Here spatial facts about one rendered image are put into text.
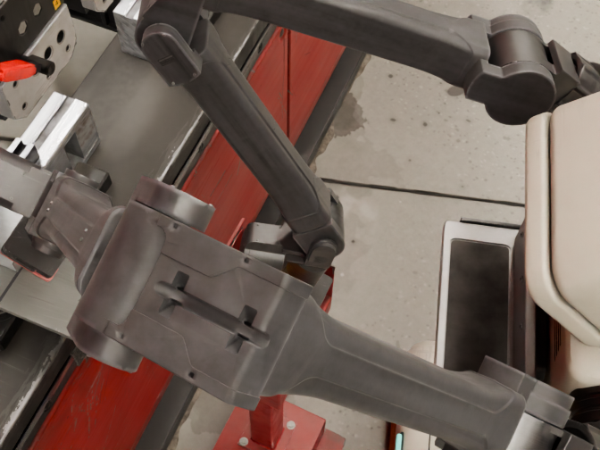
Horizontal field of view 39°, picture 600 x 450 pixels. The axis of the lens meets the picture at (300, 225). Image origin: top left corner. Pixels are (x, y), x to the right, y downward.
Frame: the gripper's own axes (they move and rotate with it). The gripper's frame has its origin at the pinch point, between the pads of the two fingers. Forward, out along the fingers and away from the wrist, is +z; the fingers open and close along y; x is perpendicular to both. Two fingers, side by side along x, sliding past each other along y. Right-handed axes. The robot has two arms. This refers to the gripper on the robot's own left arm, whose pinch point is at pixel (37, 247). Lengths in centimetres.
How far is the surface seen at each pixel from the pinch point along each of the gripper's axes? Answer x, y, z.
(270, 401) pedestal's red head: 41.8, -3.3, 14.5
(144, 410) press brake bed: 33, -2, 57
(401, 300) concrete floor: 81, -62, 72
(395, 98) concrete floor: 60, -123, 83
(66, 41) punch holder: -11.6, -23.1, -7.3
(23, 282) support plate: 0.9, 4.6, 0.7
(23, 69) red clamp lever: -12.2, -11.5, -16.8
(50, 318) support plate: 6.0, 7.4, -1.9
